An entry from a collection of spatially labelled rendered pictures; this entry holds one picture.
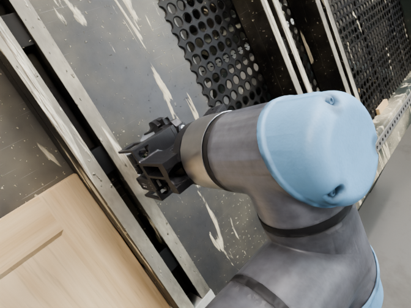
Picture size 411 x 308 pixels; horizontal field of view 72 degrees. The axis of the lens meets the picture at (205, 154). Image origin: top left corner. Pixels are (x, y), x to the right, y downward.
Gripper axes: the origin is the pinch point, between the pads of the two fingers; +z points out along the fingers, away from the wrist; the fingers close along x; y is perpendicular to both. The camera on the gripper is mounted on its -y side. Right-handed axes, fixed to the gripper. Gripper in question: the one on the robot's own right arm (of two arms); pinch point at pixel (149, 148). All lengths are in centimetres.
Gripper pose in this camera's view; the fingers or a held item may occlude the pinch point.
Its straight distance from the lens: 48.1
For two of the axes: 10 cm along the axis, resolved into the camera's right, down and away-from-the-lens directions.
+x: 4.4, 8.5, 2.8
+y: -7.0, 5.3, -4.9
